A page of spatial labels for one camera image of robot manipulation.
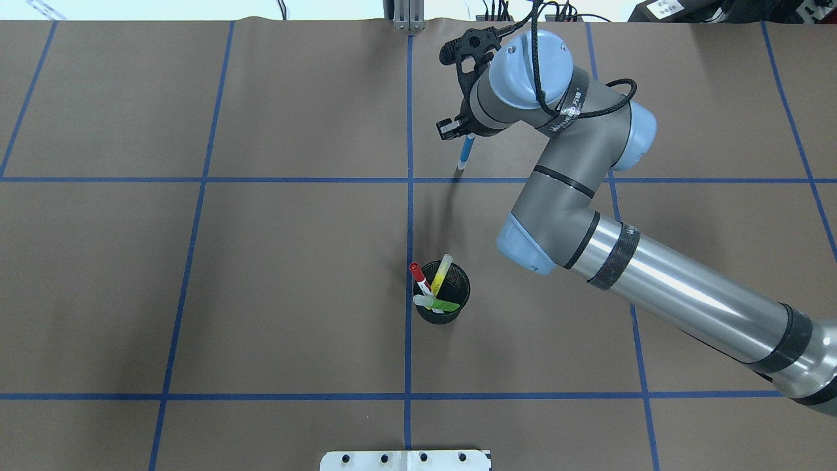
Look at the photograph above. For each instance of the red marker pen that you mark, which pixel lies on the red marker pen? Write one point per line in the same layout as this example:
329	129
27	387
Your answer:
420	279

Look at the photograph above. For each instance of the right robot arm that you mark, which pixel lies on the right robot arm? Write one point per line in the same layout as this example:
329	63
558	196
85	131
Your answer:
594	131

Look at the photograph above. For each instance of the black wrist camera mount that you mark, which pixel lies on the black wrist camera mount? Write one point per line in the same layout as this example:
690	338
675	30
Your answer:
472	51

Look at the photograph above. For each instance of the white pedestal column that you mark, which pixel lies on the white pedestal column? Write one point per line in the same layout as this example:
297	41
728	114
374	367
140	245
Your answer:
434	459

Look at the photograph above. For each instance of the yellow highlighter pen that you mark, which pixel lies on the yellow highlighter pen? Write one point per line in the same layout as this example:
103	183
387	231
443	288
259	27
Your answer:
441	273

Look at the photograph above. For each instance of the blue marker pen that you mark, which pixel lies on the blue marker pen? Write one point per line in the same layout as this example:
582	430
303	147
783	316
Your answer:
465	152

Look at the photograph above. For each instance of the green highlighter pen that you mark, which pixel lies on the green highlighter pen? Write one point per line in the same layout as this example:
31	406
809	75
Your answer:
435	304

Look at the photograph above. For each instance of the black mesh pen cup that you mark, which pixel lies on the black mesh pen cup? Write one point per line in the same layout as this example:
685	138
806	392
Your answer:
455	288

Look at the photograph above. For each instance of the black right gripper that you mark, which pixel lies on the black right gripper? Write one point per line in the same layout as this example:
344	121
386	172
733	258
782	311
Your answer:
449	128

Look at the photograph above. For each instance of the aluminium frame post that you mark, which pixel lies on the aluminium frame post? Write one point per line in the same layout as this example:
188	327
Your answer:
406	15

